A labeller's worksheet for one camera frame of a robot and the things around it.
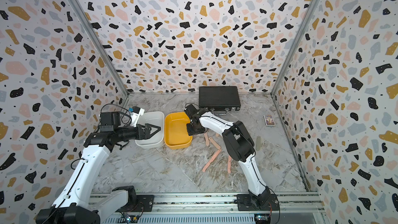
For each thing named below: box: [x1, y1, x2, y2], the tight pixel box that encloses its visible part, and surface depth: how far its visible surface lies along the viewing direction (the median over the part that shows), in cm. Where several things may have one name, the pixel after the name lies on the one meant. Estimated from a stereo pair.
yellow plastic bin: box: [163, 111, 193, 150], surface depth 100 cm
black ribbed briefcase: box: [198, 85, 241, 111], surface depth 120 cm
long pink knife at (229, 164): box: [227, 155, 232, 174], surface depth 87 cm
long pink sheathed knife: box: [202, 148, 222, 173], surface depth 91 cm
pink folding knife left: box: [203, 132, 210, 147], surface depth 97 cm
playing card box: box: [263, 114, 276, 126], surface depth 106 cm
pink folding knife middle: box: [208, 136, 222, 150], surface depth 97 cm
